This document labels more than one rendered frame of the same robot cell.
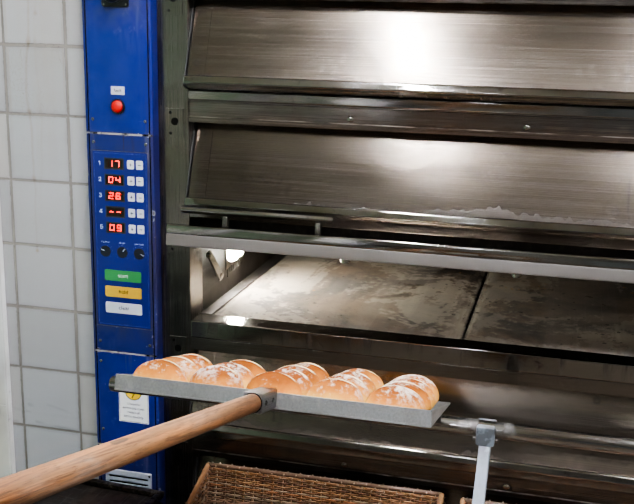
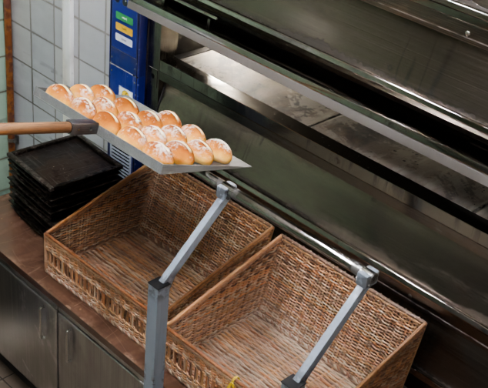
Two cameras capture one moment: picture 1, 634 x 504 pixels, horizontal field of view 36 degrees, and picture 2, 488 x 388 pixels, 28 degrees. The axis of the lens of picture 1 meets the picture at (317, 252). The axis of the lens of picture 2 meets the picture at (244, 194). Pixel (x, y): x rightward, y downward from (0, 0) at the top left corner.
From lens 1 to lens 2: 152 cm
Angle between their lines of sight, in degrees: 31
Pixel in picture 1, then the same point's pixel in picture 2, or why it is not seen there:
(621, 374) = (383, 185)
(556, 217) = (353, 58)
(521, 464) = (313, 225)
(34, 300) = (86, 18)
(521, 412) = (327, 190)
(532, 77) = not seen: outside the picture
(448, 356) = (289, 135)
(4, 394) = (68, 74)
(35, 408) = not seen: hidden behind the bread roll
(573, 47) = not seen: outside the picture
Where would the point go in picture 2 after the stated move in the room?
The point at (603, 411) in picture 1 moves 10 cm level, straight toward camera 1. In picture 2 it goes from (375, 208) to (350, 219)
